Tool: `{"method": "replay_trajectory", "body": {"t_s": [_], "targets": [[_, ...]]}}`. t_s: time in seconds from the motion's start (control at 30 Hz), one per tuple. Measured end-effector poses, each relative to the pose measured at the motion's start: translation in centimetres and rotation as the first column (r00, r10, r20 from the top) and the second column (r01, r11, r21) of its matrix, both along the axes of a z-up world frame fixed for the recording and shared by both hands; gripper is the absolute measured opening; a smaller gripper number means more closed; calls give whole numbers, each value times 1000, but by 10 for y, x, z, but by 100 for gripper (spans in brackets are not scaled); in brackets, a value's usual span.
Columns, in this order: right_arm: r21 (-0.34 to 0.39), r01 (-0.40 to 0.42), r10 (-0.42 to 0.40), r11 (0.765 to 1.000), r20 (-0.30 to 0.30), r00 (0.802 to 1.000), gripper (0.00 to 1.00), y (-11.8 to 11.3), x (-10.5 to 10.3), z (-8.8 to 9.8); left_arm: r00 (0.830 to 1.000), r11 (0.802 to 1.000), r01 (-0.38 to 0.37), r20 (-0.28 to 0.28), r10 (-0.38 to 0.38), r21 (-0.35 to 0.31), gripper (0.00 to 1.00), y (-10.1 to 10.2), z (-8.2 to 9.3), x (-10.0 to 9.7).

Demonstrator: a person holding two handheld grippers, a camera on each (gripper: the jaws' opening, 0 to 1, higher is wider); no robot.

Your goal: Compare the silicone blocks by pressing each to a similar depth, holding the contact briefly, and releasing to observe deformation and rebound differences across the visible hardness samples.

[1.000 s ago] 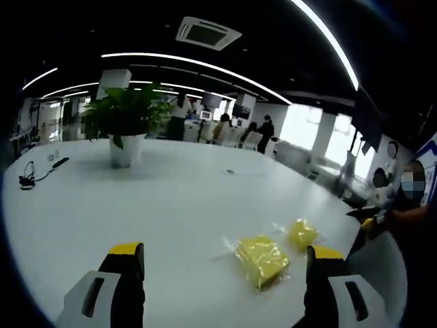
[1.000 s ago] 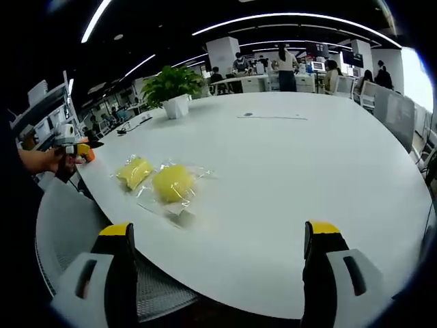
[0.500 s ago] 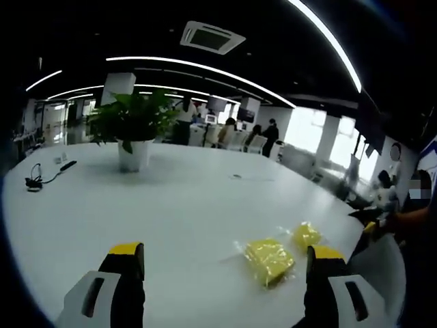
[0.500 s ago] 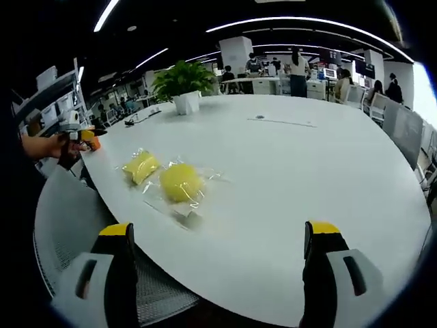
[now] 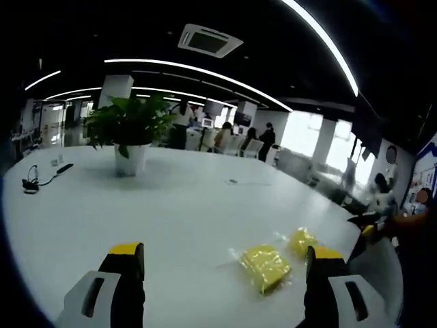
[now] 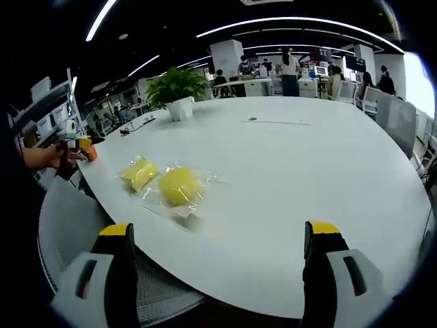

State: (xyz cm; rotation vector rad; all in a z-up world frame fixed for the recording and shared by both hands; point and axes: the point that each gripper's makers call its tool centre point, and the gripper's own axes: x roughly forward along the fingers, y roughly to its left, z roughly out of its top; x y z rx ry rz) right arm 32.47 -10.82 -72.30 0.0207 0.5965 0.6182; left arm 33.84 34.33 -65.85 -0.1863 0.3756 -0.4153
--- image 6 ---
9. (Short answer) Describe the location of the person's left hand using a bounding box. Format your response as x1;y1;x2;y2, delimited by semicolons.
23;142;80;171

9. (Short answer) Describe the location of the black cable on table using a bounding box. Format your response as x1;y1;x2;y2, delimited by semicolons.
119;118;156;135

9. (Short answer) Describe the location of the metal storage shelf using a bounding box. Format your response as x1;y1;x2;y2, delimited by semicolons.
8;68;85;148

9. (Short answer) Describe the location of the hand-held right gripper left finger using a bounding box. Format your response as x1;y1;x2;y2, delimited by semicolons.
51;222;141;328

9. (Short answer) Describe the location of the rectangular yellow silicone block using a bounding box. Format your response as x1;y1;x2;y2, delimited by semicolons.
113;155;161;195

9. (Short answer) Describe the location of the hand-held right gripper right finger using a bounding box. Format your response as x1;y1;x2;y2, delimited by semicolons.
300;220;393;328

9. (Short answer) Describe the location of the grey mesh office chair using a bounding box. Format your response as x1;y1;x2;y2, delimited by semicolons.
36;177;206;325

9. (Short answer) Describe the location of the round yellow sponge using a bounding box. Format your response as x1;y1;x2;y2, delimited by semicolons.
142;160;229;230

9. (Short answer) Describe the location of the white counter desk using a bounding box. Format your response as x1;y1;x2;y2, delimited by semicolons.
213;77;274;98

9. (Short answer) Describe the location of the potted green plant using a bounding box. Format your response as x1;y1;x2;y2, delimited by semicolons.
145;66;209;122

